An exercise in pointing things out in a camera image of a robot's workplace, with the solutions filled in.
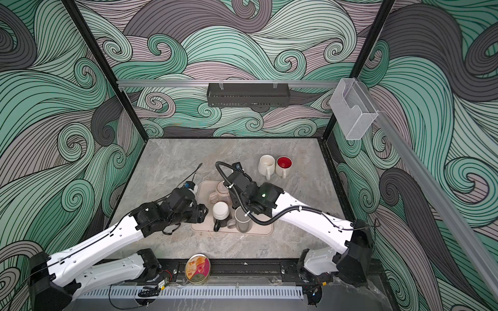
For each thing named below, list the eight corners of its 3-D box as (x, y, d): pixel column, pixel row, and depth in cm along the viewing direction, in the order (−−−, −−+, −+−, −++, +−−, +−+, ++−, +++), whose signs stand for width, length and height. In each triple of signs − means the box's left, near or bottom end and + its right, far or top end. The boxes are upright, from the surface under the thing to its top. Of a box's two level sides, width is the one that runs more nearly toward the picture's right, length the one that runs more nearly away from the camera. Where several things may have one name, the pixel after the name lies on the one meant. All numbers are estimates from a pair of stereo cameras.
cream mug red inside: (276, 180, 102) (278, 172, 96) (274, 164, 109) (276, 155, 103) (292, 180, 102) (294, 172, 96) (288, 164, 109) (291, 155, 103)
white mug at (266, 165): (259, 181, 102) (260, 173, 95) (258, 163, 110) (259, 154, 103) (274, 181, 102) (276, 173, 95) (272, 163, 110) (274, 154, 103)
